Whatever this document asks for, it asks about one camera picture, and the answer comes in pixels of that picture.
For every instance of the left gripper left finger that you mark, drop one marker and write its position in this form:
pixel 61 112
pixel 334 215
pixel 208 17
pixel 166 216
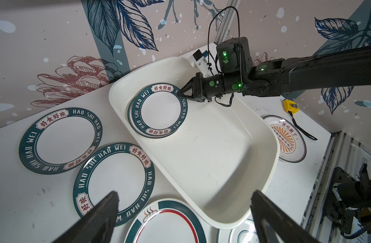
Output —
pixel 97 225

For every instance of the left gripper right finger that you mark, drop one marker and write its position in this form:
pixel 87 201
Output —
pixel 273 225

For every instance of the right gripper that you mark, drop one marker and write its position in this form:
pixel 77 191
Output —
pixel 207 88

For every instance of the orange sunburst plate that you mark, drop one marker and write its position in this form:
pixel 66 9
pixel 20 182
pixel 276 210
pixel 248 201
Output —
pixel 293 148

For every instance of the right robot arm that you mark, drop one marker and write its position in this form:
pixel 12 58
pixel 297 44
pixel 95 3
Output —
pixel 279 76

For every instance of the white plastic bin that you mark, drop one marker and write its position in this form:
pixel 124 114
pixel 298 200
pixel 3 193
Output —
pixel 217 158

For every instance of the white plate with green emblem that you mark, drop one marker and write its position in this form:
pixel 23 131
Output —
pixel 244 233

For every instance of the green red rim plate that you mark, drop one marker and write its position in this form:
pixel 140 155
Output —
pixel 166 220

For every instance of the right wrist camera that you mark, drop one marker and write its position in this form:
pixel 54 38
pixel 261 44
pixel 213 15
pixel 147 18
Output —
pixel 199 60

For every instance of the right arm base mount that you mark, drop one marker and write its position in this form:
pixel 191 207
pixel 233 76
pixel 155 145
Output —
pixel 346 198

